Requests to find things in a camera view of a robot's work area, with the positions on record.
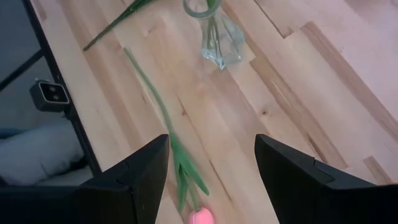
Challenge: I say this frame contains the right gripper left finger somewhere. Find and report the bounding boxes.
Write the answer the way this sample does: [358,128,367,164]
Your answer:
[74,134,170,224]

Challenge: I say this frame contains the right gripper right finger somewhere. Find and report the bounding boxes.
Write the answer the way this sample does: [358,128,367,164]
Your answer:
[254,134,374,224]

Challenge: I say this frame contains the pink tulip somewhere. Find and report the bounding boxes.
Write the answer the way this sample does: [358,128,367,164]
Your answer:
[123,47,216,224]

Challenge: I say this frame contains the clear glass vase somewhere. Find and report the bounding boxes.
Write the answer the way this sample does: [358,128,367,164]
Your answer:
[182,0,246,71]

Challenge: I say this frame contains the purple flower bunch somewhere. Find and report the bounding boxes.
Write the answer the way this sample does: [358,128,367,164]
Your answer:
[82,0,158,52]

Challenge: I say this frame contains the pale grey rounded object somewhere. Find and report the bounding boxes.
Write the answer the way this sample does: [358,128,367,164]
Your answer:
[0,119,86,187]

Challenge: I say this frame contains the black table-level camera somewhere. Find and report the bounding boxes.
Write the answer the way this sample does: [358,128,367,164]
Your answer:
[29,78,71,113]

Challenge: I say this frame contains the black aluminium table frame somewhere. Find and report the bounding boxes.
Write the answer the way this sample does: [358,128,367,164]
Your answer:
[0,0,103,187]

